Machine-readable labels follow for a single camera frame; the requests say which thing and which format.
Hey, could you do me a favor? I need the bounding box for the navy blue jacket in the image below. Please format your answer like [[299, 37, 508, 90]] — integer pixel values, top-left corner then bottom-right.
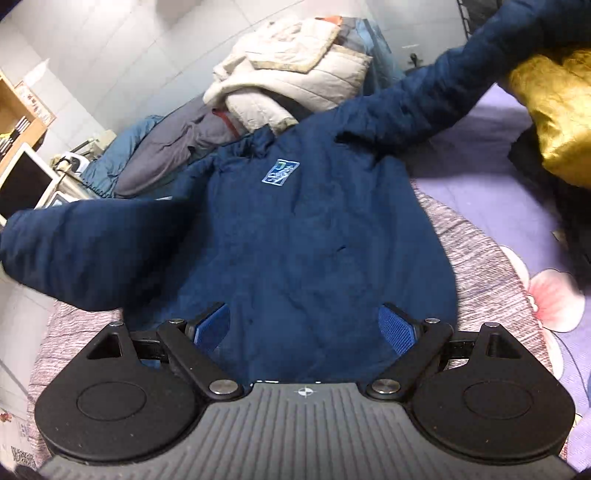
[[1, 1, 590, 384]]

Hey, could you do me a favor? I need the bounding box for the grey quilt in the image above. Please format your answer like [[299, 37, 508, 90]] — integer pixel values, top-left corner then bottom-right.
[[114, 97, 246, 198]]

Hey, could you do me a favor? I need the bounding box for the blue pillow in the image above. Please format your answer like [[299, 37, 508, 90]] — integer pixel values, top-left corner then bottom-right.
[[81, 115, 163, 198]]

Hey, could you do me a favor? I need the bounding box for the black wire rack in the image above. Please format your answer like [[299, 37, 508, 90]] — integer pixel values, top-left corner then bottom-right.
[[457, 0, 503, 39]]

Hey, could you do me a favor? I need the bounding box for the white computer monitor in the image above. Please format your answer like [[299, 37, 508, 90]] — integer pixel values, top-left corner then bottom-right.
[[0, 143, 60, 226]]

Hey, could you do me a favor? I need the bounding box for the yellow garment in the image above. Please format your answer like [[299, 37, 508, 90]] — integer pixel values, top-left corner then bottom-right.
[[508, 48, 591, 189]]

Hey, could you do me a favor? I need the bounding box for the wooden bookshelf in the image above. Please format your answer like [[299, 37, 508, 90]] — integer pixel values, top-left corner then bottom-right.
[[0, 73, 47, 172]]

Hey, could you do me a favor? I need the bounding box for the cream white padded coat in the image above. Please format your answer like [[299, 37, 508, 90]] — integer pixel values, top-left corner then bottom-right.
[[204, 18, 372, 135]]

